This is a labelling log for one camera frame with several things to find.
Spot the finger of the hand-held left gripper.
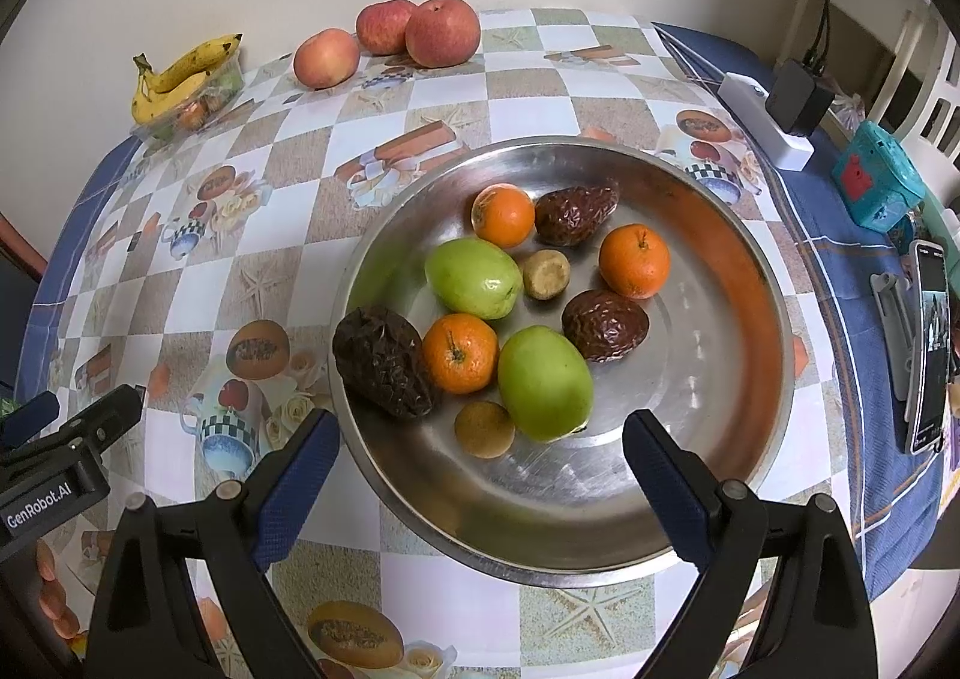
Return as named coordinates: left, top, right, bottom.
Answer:
left=0, top=391, right=61, bottom=453
left=56, top=384, right=146, bottom=453

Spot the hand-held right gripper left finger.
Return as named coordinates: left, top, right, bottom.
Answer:
left=82, top=409, right=342, bottom=679

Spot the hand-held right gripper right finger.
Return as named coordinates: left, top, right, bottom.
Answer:
left=622, top=409, right=878, bottom=679

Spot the stainless steel bowl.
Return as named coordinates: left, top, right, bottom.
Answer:
left=328, top=134, right=796, bottom=588

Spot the large green jujube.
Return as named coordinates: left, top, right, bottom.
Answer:
left=497, top=326, right=595, bottom=443

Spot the large brown wrinkled avocado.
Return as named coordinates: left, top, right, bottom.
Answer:
left=332, top=306, right=443, bottom=423

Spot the small olive-brown fruit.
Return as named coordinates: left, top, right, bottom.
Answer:
left=454, top=400, right=517, bottom=459

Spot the small tan fruit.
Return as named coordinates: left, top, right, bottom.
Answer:
left=521, top=249, right=571, bottom=301

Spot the orange mandarin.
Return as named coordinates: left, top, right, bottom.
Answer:
left=598, top=223, right=671, bottom=300
left=471, top=184, right=536, bottom=249
left=421, top=313, right=500, bottom=396

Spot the blue tablecloth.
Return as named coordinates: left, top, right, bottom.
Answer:
left=15, top=22, right=953, bottom=650

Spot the checked printed tablecloth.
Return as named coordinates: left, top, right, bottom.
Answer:
left=15, top=8, right=863, bottom=679

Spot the grey phone stand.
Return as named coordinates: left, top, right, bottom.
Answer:
left=870, top=271, right=920, bottom=402

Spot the smartphone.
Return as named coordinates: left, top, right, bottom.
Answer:
left=904, top=238, right=953, bottom=456

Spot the clear plastic container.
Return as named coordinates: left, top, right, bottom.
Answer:
left=131, top=52, right=247, bottom=141

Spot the yellow banana bunch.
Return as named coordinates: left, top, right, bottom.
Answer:
left=133, top=34, right=244, bottom=126

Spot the teal box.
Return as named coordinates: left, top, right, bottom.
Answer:
left=831, top=119, right=922, bottom=231

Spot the white power strip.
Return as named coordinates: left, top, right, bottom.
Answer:
left=716, top=73, right=815, bottom=171

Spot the black charger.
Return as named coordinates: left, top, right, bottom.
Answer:
left=766, top=58, right=836, bottom=137

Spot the pale pink apple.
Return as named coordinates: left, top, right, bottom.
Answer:
left=292, top=28, right=361, bottom=89

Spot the large red apple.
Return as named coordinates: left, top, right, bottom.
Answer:
left=405, top=0, right=482, bottom=68

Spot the white wooden chair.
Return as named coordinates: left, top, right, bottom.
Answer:
left=787, top=0, right=960, bottom=162

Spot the white power cord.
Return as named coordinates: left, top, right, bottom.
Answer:
left=652, top=25, right=732, bottom=87

